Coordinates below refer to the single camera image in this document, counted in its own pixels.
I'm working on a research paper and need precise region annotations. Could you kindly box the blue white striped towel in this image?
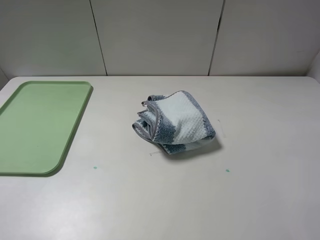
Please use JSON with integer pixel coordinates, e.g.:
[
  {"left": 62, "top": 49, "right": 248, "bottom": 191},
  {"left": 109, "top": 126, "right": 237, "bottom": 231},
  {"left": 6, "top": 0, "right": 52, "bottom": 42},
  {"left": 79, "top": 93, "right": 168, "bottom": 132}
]
[{"left": 132, "top": 90, "right": 216, "bottom": 155}]

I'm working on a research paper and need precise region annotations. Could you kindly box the green plastic tray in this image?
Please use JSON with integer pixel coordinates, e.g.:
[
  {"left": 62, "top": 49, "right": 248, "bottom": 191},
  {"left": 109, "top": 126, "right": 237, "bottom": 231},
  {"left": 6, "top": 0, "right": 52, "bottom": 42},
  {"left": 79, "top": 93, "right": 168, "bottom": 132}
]
[{"left": 0, "top": 81, "right": 93, "bottom": 176}]

